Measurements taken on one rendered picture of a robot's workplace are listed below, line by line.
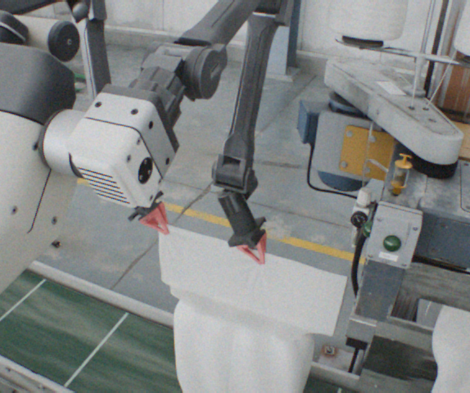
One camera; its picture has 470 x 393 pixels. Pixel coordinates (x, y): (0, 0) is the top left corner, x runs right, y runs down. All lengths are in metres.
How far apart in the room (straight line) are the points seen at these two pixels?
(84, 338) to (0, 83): 1.28
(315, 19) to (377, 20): 5.13
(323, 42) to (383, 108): 5.16
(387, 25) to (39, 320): 1.57
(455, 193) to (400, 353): 0.78
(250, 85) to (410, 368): 1.02
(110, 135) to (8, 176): 0.16
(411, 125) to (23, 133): 0.66
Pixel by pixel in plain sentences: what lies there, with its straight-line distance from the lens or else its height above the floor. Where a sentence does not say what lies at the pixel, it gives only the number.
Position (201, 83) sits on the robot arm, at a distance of 0.70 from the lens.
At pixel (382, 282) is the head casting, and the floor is 1.17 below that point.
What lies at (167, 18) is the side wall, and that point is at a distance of 6.92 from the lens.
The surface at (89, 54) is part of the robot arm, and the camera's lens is 1.24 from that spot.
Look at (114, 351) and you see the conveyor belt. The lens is 1.79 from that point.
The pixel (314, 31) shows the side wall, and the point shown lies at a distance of 6.15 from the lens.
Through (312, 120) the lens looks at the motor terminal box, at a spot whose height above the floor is 1.28.
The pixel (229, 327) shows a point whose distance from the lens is 1.27.
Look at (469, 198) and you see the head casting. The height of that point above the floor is 1.34.
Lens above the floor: 1.73
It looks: 31 degrees down
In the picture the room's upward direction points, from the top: 3 degrees clockwise
